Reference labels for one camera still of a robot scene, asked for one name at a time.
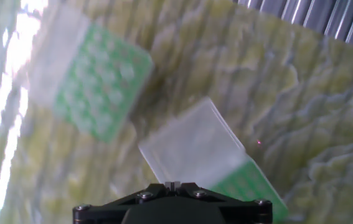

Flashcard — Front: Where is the green marble pattern mat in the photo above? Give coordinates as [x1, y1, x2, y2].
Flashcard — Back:
[0, 0, 353, 224]

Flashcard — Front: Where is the green rack pipette tip box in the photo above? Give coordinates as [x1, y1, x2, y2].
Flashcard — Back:
[138, 96, 289, 223]
[28, 6, 155, 144]

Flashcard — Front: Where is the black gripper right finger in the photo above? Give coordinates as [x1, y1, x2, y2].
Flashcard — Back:
[180, 182, 273, 224]

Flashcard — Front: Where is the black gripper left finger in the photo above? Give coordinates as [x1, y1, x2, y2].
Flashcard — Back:
[72, 182, 169, 224]

